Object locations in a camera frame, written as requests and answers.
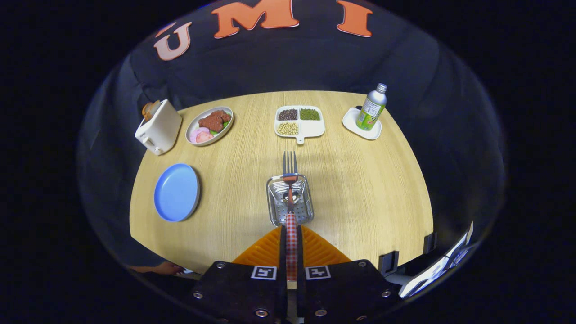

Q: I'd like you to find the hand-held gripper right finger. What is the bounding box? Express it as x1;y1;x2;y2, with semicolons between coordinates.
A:
297;225;401;324

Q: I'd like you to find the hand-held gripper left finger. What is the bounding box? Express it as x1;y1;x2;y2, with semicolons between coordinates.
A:
189;225;288;324

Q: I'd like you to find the red checked handle fork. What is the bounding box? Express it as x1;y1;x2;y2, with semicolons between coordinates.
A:
282;151;299;282

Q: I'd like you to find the metal cutlery holder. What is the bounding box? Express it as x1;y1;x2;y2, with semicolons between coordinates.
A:
266;173;315;227

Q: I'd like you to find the blue plate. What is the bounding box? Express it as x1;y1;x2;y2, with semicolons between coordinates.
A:
154;163;201;223

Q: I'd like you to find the white divided dish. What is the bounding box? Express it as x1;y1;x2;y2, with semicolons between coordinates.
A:
274;105;326;144

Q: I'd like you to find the small white coaster plate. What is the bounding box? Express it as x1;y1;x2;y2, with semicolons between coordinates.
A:
342;107;383;140

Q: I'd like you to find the brown meat piece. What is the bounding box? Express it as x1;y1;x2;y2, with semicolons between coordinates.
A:
198;110;232;133

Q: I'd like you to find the round beige plate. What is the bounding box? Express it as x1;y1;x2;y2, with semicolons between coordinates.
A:
186;106;234;147

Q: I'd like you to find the green label metal bottle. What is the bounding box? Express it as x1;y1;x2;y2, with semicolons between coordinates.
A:
356;83;388;131

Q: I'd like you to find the cream white toaster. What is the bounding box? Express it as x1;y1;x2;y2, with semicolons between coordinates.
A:
135;99;183;156

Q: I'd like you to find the black backdrop cloth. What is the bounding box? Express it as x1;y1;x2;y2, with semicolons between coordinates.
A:
76;0;507;270

